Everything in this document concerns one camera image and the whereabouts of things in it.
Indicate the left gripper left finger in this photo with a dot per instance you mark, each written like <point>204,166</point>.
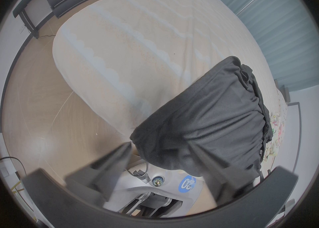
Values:
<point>99,179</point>

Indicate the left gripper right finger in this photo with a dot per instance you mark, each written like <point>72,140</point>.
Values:
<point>225,188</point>

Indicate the black T-shirt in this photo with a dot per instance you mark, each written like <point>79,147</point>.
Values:
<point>211,112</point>

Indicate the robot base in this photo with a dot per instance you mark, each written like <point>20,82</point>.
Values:
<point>159,192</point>

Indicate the bed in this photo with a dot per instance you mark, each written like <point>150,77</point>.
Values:
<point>137,47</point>

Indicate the white printed pyjama top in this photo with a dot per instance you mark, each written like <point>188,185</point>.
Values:
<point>275,135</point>

